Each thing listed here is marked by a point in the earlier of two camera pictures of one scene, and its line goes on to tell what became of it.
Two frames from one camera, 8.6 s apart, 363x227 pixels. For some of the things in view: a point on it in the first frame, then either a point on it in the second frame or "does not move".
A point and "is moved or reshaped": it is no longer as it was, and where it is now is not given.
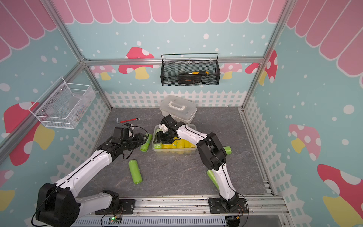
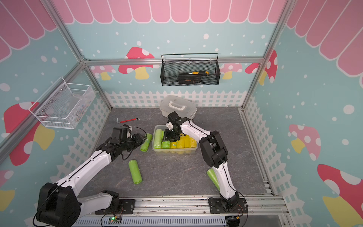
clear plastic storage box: (180, 146) does not move
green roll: (228, 150) is moved or reshaped
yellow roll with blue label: (187, 144) does not move
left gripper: (140, 139) does not move
